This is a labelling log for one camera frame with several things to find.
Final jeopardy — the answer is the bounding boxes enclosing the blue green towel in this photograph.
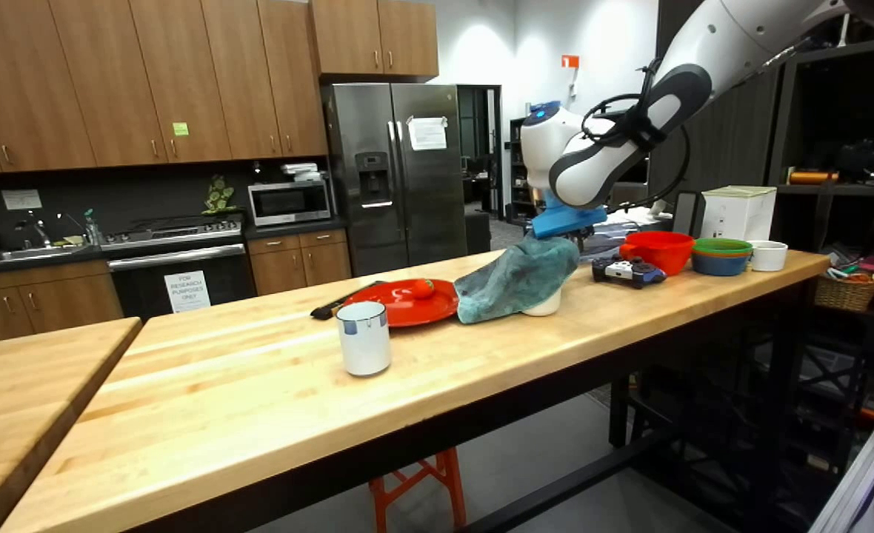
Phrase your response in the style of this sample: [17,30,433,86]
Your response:
[454,231,583,325]

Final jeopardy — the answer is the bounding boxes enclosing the red plate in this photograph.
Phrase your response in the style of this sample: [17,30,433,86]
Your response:
[340,274,463,330]

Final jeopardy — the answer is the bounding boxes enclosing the stainless steel refrigerator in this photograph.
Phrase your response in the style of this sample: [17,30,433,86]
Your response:
[322,80,472,274]

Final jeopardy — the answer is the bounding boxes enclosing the white can blue rim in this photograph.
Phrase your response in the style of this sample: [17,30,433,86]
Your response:
[336,299,395,378]

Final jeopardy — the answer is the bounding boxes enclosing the black knife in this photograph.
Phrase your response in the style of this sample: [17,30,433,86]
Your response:
[307,277,385,322]

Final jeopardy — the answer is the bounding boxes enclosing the white cup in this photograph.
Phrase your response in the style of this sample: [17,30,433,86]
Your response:
[518,283,565,319]

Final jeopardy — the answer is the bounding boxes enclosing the white paper sheet on refrigerator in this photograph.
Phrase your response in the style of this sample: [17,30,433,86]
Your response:
[407,116,451,154]

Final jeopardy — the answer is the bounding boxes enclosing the small brown base cabinet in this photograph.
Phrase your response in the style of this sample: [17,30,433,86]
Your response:
[245,227,352,295]

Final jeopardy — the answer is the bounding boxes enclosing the silver microwave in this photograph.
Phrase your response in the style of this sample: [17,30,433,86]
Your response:
[245,178,339,227]

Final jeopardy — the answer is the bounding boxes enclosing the white printed paper pile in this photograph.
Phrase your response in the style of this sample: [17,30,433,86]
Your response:
[605,202,662,231]

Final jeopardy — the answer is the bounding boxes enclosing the wooden stool red legs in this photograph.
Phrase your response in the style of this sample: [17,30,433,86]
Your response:
[367,443,467,533]

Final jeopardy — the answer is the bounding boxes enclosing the red bowl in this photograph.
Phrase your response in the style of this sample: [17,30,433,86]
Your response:
[617,227,697,277]

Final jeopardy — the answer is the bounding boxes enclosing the small green plant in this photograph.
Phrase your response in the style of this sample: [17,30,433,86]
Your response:
[201,174,241,216]

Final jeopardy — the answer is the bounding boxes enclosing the white paper sign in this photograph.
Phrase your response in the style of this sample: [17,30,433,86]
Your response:
[164,265,213,313]

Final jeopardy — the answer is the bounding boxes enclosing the black speaker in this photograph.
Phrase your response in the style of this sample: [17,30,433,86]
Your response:
[669,188,704,237]

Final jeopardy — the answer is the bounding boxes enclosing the black oven with stove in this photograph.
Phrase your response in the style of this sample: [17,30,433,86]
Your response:
[99,216,257,319]

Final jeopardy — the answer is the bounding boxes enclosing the blue bowl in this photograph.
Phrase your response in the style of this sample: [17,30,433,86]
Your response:
[694,252,752,277]

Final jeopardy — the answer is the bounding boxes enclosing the green bowl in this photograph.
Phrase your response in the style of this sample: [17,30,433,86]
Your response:
[694,237,755,261]

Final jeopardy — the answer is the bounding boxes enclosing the white cardboard box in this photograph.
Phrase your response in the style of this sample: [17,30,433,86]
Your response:
[699,182,780,246]

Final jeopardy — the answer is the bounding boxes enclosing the small white bowl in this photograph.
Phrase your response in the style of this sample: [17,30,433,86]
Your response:
[750,237,790,274]

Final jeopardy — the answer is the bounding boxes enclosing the wide brown base cabinet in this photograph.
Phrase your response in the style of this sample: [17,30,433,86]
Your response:
[0,256,125,348]

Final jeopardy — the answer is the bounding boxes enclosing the wicker basket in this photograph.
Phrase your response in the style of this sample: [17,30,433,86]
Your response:
[813,262,874,316]

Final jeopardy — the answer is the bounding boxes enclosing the black shelf unit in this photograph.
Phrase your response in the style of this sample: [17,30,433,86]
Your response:
[771,25,874,299]

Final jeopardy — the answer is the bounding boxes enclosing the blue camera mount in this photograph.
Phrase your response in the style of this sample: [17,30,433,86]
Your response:
[528,193,611,242]

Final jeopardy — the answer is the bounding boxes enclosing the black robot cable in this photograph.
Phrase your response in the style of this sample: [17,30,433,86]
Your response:
[582,62,697,202]

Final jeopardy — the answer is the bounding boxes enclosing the short brown wall cabinets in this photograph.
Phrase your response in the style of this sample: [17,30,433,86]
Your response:
[307,0,442,83]

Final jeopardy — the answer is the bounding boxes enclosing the long brown wall cabinets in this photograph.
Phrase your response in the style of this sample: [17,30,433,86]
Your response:
[0,0,330,178]

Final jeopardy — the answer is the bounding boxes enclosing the white wall plate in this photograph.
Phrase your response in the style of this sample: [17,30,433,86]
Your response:
[0,185,44,212]

